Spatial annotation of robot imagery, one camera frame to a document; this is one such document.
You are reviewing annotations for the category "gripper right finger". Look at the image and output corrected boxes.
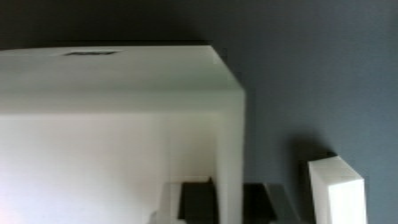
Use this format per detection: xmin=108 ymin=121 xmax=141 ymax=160
xmin=243 ymin=183 xmax=307 ymax=224

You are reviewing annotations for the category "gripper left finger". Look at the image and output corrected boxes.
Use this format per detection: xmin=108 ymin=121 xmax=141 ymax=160
xmin=177 ymin=179 xmax=218 ymax=224

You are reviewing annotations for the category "white drawer case box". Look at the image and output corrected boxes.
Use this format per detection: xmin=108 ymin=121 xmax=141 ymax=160
xmin=0 ymin=46 xmax=244 ymax=224

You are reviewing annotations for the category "white U-shaped fence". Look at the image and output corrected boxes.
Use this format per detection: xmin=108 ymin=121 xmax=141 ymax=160
xmin=307 ymin=156 xmax=367 ymax=224

